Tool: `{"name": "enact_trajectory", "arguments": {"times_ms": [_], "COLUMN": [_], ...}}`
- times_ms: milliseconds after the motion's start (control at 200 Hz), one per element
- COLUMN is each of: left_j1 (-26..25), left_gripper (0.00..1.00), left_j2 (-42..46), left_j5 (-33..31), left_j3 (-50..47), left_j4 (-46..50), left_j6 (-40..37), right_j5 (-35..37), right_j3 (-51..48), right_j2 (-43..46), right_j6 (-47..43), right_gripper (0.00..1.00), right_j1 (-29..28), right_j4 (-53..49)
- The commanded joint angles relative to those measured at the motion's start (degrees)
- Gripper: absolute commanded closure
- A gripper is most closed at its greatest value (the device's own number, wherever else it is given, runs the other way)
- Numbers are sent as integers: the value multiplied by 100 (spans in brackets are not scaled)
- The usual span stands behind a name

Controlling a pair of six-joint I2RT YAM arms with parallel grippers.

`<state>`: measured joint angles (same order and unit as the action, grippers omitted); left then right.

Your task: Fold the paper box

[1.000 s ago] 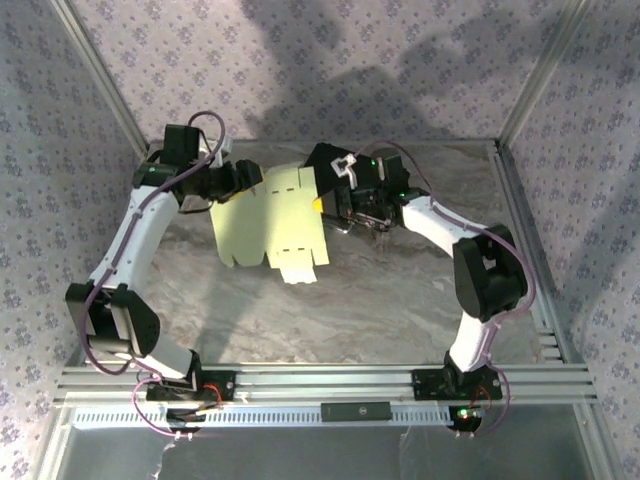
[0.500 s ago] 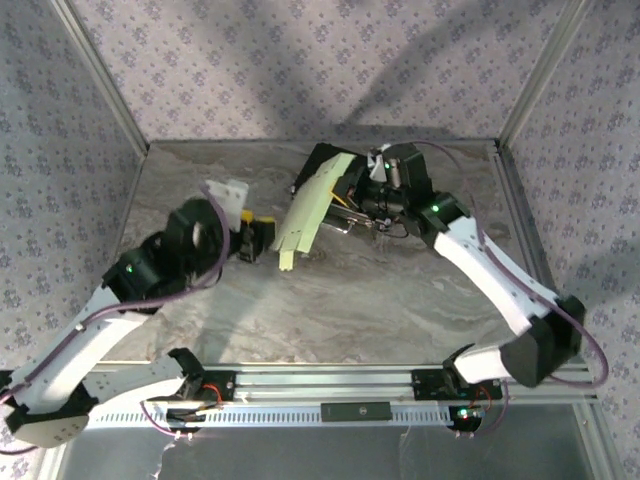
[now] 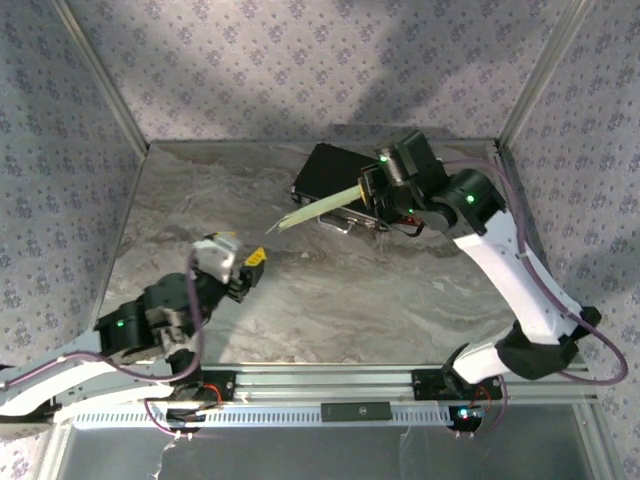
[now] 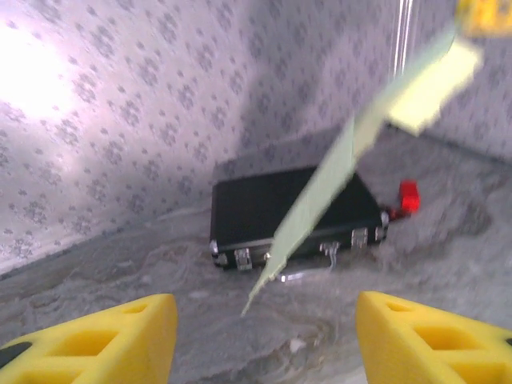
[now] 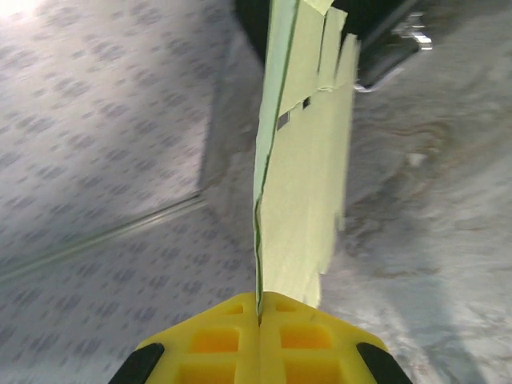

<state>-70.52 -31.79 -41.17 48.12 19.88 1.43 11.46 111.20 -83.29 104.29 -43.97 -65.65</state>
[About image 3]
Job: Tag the light green paper box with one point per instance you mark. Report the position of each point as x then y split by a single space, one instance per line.
320 207

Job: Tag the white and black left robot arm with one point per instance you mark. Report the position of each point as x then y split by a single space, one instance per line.
50 380

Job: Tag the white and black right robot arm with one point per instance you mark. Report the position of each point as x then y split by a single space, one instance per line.
500 280

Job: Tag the black hard case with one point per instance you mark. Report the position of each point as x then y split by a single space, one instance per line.
330 170

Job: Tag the black base connector block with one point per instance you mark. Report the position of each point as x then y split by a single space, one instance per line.
182 415

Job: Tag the black label plate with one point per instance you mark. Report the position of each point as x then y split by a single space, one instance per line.
355 411

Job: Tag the grey metal front panel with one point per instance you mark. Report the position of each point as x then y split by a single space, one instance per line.
300 455

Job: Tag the small circuit board with LED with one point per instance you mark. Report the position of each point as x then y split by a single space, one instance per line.
465 415

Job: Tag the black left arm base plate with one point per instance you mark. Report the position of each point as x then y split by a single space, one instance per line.
225 387

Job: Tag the aluminium side frame rail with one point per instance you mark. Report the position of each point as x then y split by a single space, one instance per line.
539 260

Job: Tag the aluminium front rail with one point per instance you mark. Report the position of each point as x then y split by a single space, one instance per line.
325 385

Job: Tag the aluminium frame post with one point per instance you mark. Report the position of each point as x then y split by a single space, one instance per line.
545 75
102 75

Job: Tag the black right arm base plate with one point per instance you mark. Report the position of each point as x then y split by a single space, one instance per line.
425 385

